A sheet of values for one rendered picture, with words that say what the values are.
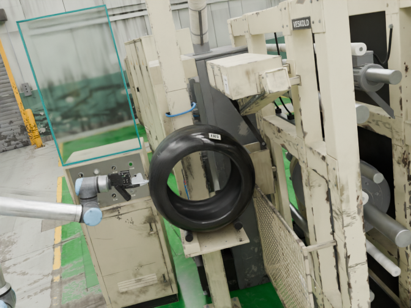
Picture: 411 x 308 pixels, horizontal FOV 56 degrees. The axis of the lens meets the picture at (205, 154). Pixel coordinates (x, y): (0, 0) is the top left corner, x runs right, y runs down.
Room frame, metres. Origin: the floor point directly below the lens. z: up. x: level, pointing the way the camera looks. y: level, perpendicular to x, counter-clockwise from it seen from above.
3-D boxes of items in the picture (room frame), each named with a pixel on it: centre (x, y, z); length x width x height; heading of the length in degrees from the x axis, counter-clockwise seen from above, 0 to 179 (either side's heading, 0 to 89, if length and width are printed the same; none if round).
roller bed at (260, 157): (2.32, -0.31, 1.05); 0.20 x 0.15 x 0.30; 5
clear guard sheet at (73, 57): (2.55, 0.70, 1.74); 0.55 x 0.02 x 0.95; 95
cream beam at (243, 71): (1.96, -0.25, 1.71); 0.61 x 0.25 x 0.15; 5
